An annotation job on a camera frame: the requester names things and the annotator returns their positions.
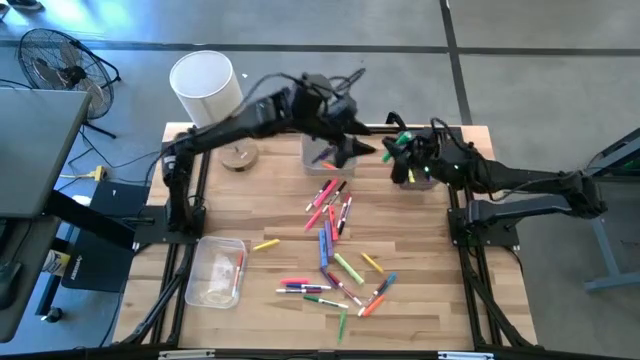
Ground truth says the teal marker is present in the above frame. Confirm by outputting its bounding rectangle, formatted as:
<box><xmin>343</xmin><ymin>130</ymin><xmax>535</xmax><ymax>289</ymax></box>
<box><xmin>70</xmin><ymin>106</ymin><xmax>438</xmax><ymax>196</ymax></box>
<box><xmin>372</xmin><ymin>271</ymin><xmax>399</xmax><ymax>300</ymax></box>

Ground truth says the grey translucent plastic bin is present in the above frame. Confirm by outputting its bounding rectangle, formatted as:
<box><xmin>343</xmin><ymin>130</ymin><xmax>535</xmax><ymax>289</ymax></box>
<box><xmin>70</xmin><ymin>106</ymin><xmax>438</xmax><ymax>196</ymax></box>
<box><xmin>397</xmin><ymin>130</ymin><xmax>444</xmax><ymax>192</ymax></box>

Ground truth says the white shade table lamp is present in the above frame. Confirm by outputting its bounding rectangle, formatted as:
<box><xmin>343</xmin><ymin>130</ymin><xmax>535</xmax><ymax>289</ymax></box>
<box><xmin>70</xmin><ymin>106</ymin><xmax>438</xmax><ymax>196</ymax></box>
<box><xmin>168</xmin><ymin>49</ymin><xmax>260</xmax><ymax>173</ymax></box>

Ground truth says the white marker black print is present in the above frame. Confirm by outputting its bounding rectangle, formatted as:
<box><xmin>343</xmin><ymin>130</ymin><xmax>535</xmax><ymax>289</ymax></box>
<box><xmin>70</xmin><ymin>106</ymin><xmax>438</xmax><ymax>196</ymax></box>
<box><xmin>323</xmin><ymin>180</ymin><xmax>348</xmax><ymax>213</ymax></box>

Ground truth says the large pink highlighter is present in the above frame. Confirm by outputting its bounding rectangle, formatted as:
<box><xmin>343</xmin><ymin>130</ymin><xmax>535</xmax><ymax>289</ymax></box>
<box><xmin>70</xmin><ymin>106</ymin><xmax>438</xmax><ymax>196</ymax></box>
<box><xmin>311</xmin><ymin>177</ymin><xmax>340</xmax><ymax>210</ymax></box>

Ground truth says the pale green Sharpie highlighter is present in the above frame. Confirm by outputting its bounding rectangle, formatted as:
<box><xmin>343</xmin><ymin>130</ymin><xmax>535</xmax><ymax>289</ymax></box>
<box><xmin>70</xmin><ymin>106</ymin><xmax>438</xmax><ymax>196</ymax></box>
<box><xmin>333</xmin><ymin>252</ymin><xmax>366</xmax><ymax>286</ymax></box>

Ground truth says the purple pen highlighter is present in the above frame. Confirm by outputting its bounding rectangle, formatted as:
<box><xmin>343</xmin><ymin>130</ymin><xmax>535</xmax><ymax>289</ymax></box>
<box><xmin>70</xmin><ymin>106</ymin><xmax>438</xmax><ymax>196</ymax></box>
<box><xmin>311</xmin><ymin>145</ymin><xmax>337</xmax><ymax>164</ymax></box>

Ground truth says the black desk leg beam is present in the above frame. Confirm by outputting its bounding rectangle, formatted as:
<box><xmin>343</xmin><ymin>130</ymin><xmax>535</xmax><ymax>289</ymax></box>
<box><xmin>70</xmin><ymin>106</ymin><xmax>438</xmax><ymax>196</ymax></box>
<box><xmin>44</xmin><ymin>189</ymin><xmax>136</xmax><ymax>251</ymax></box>

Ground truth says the red dry-erase marker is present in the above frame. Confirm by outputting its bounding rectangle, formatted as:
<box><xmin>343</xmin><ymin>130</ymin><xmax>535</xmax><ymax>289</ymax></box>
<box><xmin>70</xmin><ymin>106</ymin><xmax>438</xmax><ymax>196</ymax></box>
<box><xmin>326</xmin><ymin>271</ymin><xmax>364</xmax><ymax>307</ymax></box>
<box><xmin>336</xmin><ymin>193</ymin><xmax>351</xmax><ymax>230</ymax></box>

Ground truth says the white purple-capped thin marker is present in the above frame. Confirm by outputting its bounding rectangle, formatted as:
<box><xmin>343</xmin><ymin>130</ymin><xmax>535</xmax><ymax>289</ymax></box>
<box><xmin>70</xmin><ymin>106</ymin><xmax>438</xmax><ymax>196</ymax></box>
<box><xmin>305</xmin><ymin>178</ymin><xmax>333</xmax><ymax>213</ymax></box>

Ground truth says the black computer case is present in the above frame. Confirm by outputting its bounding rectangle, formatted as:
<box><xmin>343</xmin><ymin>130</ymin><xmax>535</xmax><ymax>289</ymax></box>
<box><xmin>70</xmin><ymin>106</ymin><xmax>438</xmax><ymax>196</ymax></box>
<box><xmin>60</xmin><ymin>227</ymin><xmax>137</xmax><ymax>294</ymax></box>

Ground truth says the black cable loop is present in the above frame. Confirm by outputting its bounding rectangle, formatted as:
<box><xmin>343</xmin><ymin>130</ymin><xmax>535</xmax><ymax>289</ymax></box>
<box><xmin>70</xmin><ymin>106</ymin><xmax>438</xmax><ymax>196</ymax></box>
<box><xmin>385</xmin><ymin>110</ymin><xmax>409</xmax><ymax>132</ymax></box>

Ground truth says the blue highlighter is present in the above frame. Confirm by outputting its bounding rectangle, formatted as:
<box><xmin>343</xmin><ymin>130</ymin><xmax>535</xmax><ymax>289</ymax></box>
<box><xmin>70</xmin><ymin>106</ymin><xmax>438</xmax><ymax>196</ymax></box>
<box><xmin>318</xmin><ymin>228</ymin><xmax>330</xmax><ymax>270</ymax></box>

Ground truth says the black floor fan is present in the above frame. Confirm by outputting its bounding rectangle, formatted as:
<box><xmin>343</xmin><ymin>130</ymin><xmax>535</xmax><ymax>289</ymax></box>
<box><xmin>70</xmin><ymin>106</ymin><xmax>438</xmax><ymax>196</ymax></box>
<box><xmin>17</xmin><ymin>27</ymin><xmax>123</xmax><ymax>140</ymax></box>

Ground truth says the large office desk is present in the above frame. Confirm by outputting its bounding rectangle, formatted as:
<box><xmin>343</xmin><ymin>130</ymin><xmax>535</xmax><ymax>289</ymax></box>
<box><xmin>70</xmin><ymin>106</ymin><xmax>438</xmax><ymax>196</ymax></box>
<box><xmin>0</xmin><ymin>88</ymin><xmax>93</xmax><ymax>344</ymax></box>

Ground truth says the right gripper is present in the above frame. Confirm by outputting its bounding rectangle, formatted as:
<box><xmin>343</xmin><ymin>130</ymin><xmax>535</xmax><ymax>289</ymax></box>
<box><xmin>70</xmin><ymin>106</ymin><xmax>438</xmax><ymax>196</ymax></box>
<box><xmin>383</xmin><ymin>127</ymin><xmax>474</xmax><ymax>189</ymax></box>

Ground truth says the clear shallow plastic bin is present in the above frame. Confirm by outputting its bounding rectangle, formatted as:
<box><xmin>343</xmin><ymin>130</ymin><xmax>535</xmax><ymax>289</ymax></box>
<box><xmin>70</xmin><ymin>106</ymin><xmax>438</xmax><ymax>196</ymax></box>
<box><xmin>184</xmin><ymin>235</ymin><xmax>249</xmax><ymax>310</ymax></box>

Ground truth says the black dry-erase marker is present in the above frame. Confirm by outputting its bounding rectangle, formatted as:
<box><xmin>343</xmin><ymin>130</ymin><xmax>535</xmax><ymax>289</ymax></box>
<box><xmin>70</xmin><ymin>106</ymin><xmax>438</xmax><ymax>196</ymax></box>
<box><xmin>338</xmin><ymin>196</ymin><xmax>354</xmax><ymax>236</ymax></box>

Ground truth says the short yellow highlighter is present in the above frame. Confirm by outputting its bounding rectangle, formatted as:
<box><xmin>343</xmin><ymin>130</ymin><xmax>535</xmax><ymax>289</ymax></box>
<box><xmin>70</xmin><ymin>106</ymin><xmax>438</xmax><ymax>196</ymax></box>
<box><xmin>360</xmin><ymin>251</ymin><xmax>385</xmax><ymax>275</ymax></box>

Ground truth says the white yellow bottle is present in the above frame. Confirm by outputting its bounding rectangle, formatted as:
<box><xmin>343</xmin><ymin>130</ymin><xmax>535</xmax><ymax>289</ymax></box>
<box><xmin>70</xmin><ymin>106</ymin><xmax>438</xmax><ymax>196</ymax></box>
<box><xmin>42</xmin><ymin>249</ymin><xmax>71</xmax><ymax>276</ymax></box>

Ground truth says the yellow power plug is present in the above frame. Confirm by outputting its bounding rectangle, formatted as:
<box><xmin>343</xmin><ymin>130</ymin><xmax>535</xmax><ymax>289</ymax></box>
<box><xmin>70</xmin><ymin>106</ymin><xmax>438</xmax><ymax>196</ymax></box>
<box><xmin>59</xmin><ymin>165</ymin><xmax>109</xmax><ymax>182</ymax></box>

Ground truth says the orange highlighter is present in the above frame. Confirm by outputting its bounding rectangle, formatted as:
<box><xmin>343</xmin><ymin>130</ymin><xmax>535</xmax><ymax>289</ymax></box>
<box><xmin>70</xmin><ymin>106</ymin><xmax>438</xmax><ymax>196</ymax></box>
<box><xmin>360</xmin><ymin>293</ymin><xmax>387</xmax><ymax>319</ymax></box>

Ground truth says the black flat box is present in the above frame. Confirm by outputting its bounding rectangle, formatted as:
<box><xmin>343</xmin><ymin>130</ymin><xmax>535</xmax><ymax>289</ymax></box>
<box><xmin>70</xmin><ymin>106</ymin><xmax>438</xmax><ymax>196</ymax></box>
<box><xmin>89</xmin><ymin>179</ymin><xmax>151</xmax><ymax>221</ymax></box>

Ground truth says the grey desk frame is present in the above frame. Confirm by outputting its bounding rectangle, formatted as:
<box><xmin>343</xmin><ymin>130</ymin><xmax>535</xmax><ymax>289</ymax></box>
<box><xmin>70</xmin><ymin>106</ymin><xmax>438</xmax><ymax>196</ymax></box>
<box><xmin>582</xmin><ymin>127</ymin><xmax>640</xmax><ymax>294</ymax></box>

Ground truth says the silver bracket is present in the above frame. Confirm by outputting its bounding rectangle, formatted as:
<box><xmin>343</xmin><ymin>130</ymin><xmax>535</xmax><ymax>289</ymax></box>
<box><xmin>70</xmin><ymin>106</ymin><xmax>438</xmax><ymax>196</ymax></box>
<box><xmin>158</xmin><ymin>349</ymin><xmax>216</xmax><ymax>360</ymax></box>
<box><xmin>438</xmin><ymin>351</ymin><xmax>496</xmax><ymax>360</ymax></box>

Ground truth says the brown white dry-erase marker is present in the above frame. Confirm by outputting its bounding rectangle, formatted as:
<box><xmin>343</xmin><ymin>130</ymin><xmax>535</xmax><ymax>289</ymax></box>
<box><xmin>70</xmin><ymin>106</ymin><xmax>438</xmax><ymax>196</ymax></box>
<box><xmin>357</xmin><ymin>279</ymin><xmax>390</xmax><ymax>318</ymax></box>

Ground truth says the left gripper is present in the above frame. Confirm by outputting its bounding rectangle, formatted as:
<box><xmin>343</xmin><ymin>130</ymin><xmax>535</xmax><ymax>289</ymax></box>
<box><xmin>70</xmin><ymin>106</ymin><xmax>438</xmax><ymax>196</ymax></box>
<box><xmin>292</xmin><ymin>74</ymin><xmax>377</xmax><ymax>169</ymax></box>

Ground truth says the black aluminium table frame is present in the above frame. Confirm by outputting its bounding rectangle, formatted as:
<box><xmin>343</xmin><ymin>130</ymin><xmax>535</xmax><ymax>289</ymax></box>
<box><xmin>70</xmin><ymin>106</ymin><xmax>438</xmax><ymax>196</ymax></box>
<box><xmin>113</xmin><ymin>124</ymin><xmax>540</xmax><ymax>360</ymax></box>

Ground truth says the green dry-erase marker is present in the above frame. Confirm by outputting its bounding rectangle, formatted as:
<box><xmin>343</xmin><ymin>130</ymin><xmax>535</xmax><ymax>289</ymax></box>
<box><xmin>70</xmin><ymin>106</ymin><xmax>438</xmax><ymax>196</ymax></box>
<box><xmin>302</xmin><ymin>294</ymin><xmax>350</xmax><ymax>310</ymax></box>

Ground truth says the white plastic bin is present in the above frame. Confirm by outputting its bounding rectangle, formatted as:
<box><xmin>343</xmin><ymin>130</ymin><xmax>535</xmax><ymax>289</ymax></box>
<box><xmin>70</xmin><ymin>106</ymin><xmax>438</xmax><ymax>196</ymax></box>
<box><xmin>300</xmin><ymin>130</ymin><xmax>360</xmax><ymax>177</ymax></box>

